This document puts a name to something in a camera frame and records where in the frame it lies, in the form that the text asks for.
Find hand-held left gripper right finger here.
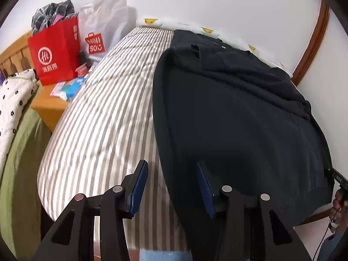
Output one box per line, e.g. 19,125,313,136
196,160,312,261

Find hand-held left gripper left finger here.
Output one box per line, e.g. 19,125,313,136
33,159,149,261

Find black sweatshirt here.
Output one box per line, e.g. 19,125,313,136
152,29,335,261

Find person's right hand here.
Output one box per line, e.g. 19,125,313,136
329,188,348,229

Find person's blue jeans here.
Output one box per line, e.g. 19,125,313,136
139,249,192,261

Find striped mattress cover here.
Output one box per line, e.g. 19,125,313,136
37,26,191,252

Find blue packet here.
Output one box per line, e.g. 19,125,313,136
58,77,88,101

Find green bed sheet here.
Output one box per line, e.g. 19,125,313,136
0,85,55,259

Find wooden nightstand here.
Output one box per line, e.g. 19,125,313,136
30,83,72,133

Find white pink packet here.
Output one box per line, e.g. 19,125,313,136
50,82,66,97

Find small red box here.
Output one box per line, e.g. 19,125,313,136
75,63,89,78

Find white flower-print quilt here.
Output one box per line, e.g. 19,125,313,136
0,69,38,166

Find red paper bag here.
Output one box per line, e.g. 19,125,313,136
28,16,81,86

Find white duck-print pillow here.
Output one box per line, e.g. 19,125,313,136
136,17,293,74

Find white shopping bag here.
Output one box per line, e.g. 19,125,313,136
77,0,136,63

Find wooden headboard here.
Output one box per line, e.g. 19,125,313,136
0,31,36,78

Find grey plaid cloth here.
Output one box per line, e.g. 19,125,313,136
32,0,79,36

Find wooden bed frame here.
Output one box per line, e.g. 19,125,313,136
294,203,335,226

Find black cable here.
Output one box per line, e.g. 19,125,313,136
312,204,343,261

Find brown wooden door frame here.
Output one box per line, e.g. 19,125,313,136
291,0,331,86

